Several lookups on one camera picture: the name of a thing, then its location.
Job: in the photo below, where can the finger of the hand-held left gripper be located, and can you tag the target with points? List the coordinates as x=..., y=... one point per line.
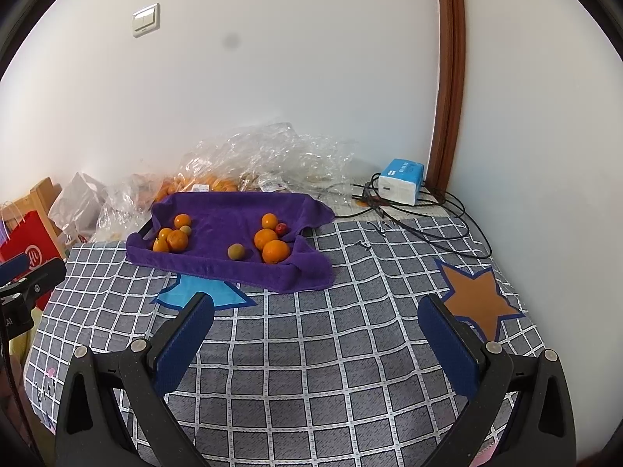
x=12, y=267
x=41, y=275

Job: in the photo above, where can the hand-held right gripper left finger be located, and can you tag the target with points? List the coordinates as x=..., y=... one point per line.
x=187, y=345

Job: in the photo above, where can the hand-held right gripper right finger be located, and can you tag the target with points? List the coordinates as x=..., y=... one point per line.
x=448, y=345

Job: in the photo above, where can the small orange mandarin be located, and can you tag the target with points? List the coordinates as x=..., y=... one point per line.
x=165, y=233
x=182, y=220
x=177, y=241
x=160, y=245
x=268, y=221

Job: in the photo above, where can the small yellow-green fruit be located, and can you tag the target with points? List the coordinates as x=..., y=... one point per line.
x=236, y=251
x=185, y=229

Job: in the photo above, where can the black tray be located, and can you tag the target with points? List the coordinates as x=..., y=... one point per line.
x=146, y=227

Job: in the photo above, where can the purple towel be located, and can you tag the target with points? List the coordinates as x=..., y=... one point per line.
x=219, y=224

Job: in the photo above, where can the large orange mandarin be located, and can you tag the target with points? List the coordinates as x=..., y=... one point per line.
x=276, y=251
x=265, y=239

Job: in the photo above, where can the small red fruit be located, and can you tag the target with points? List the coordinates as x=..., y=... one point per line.
x=281, y=228

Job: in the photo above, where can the yellow-green cloth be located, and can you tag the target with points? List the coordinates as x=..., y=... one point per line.
x=22, y=350

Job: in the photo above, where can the purple bag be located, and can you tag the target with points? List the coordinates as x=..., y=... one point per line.
x=4, y=233

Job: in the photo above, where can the red paper bag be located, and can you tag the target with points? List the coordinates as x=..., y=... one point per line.
x=34, y=238

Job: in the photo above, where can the grey translucent plastic bag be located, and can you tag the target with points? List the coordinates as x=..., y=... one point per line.
x=78, y=194

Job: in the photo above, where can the crumpled clear plastic bag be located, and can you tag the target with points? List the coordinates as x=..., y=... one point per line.
x=121, y=204

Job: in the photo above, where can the grey checked blanket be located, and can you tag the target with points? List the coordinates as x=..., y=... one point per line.
x=316, y=374

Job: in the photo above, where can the blue and white box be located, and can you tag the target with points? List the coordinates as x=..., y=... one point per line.
x=399, y=185

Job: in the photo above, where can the large clear plastic bag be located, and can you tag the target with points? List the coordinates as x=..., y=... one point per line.
x=263, y=151

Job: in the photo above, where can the brown wooden door frame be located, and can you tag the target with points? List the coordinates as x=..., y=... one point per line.
x=450, y=82

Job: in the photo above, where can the white light switch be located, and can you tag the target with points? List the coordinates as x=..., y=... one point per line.
x=146, y=20

